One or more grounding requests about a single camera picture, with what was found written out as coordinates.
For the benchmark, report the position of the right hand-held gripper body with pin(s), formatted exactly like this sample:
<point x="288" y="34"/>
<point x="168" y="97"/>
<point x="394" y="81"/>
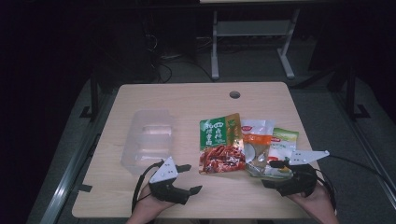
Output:
<point x="299" y="182"/>

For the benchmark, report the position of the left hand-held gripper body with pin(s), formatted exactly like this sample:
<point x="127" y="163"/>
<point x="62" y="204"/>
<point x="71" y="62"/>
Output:
<point x="163" y="174"/>

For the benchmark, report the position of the white and orange snack packet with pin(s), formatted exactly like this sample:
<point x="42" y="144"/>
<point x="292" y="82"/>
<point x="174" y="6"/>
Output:
<point x="257" y="143"/>

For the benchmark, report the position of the clear plastic container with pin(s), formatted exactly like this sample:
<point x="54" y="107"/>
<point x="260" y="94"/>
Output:
<point x="148" y="140"/>

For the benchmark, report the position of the green and red snack packet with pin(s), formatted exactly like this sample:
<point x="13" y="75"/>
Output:
<point x="221" y="143"/>

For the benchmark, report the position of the person's right hand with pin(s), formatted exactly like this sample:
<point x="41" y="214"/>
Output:
<point x="317" y="200"/>

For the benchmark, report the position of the person's left hand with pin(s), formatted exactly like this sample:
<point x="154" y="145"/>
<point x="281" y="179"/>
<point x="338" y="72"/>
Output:
<point x="149" y="203"/>

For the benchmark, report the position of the white and green snack packet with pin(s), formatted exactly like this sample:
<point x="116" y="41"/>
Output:
<point x="285" y="141"/>

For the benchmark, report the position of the black tape piece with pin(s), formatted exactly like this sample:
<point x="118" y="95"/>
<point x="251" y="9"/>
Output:
<point x="84" y="188"/>

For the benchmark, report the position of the black metal stand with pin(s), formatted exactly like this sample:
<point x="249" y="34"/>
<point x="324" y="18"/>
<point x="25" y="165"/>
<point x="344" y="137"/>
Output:
<point x="93" y="99"/>
<point x="351" y="96"/>

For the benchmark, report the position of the aluminium rail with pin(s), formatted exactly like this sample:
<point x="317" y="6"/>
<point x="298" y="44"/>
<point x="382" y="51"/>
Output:
<point x="67" y="186"/>
<point x="367" y="146"/>

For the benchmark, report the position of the white metal desk frame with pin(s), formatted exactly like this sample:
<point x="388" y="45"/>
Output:
<point x="252" y="28"/>

